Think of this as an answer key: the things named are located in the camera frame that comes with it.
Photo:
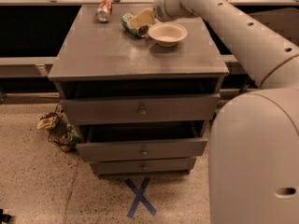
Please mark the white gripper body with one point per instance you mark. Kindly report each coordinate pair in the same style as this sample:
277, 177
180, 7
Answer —
163, 9

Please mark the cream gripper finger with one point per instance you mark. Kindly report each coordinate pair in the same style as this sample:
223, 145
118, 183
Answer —
145, 17

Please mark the green soda can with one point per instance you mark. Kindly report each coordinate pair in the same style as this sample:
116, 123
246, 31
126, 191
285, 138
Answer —
139, 32

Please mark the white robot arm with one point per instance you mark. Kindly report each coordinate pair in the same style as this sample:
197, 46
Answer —
253, 156

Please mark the white paper bowl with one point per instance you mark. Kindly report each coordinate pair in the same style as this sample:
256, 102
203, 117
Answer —
167, 34

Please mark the red soda can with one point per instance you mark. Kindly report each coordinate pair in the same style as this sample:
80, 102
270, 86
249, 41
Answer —
104, 11

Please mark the grey drawer cabinet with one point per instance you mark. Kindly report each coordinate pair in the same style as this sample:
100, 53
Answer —
101, 60

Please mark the top grey drawer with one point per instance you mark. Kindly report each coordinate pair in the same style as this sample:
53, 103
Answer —
117, 110

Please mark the grey drawer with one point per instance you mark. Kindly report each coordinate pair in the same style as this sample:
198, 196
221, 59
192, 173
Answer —
142, 150
117, 110
145, 166

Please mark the middle grey drawer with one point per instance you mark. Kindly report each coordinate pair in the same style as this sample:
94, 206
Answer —
142, 150

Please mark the yellow snack bag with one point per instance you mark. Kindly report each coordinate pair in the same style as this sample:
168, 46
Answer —
48, 121

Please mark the bottom grey drawer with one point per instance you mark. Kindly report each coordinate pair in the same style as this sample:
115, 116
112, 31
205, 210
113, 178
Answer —
145, 166

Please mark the blue tape cross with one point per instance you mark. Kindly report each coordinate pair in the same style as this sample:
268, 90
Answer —
139, 197

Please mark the wire basket with snacks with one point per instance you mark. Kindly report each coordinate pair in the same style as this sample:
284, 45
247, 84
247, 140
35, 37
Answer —
63, 134

